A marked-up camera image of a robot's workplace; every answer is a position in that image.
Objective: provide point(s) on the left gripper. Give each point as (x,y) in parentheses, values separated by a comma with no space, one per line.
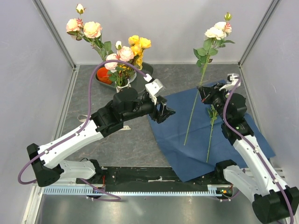
(160,116)

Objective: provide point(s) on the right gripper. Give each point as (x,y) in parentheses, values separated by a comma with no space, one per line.
(206,93)

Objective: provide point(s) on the pale pink flower stem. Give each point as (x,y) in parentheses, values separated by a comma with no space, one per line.
(213,117)

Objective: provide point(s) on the blue wrapping paper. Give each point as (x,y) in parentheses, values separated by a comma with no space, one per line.
(183,138)

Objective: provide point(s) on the white pink flower stem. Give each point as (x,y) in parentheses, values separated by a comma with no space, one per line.
(216,37)

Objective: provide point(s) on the yellow flower bunch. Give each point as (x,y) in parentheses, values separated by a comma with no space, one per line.
(132,54)

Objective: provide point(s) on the pink flower stem one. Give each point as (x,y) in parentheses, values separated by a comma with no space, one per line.
(91,32)

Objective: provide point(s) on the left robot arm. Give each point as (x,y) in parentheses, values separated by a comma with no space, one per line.
(49,161)

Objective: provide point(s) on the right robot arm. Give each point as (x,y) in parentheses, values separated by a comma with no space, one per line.
(271,198)

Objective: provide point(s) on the white ribbed vase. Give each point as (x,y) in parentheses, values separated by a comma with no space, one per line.
(126,83)

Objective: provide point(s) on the grey plate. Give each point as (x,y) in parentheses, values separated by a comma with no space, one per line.
(132,77)

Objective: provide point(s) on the orange cup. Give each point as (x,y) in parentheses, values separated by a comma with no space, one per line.
(102,76)

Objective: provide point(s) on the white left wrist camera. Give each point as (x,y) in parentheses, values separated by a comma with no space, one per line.
(154,87)

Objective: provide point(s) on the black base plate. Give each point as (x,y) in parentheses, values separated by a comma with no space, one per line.
(150,179)

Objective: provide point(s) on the white slotted cable duct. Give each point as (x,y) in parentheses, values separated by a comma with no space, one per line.
(89,191)

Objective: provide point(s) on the right aluminium frame post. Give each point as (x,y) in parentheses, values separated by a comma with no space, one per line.
(260,28)

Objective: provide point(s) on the aluminium frame post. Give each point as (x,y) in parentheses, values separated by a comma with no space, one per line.
(53,30)
(260,28)

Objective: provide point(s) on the left aluminium frame post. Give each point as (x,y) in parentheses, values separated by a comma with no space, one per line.
(53,30)

